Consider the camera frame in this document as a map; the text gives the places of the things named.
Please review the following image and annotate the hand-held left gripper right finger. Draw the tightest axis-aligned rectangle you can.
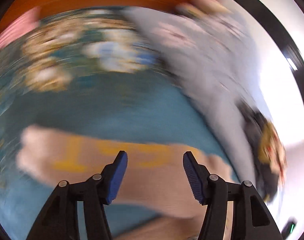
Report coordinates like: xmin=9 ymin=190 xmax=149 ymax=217
xmin=182 ymin=151 xmax=284 ymax=240

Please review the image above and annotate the pink white floral pillow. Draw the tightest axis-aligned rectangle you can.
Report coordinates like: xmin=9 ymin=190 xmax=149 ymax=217
xmin=177 ymin=0 xmax=232 ymax=18

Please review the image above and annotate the dark grey garment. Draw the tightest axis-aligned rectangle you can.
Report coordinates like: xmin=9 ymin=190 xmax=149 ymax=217
xmin=238 ymin=102 xmax=284 ymax=203

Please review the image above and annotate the white wardrobe with black band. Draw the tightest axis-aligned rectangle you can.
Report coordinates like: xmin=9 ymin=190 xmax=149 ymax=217
xmin=227 ymin=0 xmax=304 ymax=155

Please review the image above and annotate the pink cloth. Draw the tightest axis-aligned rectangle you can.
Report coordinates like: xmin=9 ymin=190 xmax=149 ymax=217
xmin=0 ymin=6 xmax=41 ymax=55

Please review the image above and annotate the red patterned garment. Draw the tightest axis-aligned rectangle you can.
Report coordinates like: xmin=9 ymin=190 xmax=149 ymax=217
xmin=258 ymin=121 xmax=287 ymax=170

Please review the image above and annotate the cream sweater with yellow print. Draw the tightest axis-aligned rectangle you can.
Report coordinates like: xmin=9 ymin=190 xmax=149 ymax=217
xmin=16 ymin=125 xmax=242 ymax=240

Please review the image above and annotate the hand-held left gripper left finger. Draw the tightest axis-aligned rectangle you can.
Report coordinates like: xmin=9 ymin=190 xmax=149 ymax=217
xmin=26 ymin=151 xmax=128 ymax=240

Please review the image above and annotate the grey daisy print quilt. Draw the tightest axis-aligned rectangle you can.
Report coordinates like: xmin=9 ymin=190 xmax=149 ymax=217
xmin=124 ymin=6 xmax=272 ymax=180

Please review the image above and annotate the teal floral bed sheet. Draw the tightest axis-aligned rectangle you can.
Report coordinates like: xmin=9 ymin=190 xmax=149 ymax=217
xmin=0 ymin=7 xmax=242 ymax=240

